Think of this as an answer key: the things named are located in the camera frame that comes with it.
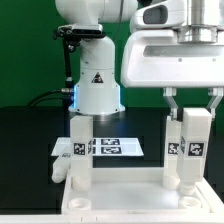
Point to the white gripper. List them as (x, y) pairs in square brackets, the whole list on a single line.
[(155, 59)]

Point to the white square desk top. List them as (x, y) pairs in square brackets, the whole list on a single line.
[(129, 191)]

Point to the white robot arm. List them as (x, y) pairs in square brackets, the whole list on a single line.
[(97, 92)]

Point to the white marker base sheet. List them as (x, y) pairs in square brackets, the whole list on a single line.
[(105, 146)]

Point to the black camera on stand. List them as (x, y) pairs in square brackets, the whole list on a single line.
[(71, 36)]

